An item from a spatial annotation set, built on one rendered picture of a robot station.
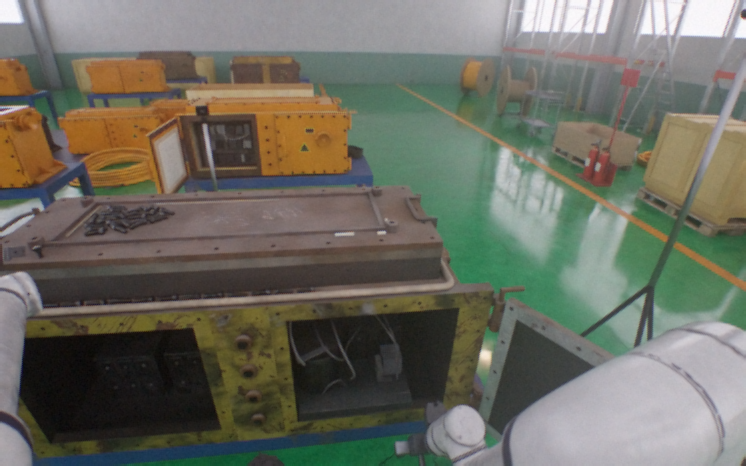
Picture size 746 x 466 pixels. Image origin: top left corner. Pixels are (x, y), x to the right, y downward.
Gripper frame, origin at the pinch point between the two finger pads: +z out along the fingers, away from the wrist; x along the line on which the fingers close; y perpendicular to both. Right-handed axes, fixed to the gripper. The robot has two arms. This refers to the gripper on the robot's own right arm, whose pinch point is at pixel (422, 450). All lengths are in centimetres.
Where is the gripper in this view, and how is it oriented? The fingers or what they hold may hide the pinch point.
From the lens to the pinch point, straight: 125.6
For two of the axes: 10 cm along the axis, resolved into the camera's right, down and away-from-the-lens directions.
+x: 9.8, 0.4, 2.2
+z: -2.0, 6.2, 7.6
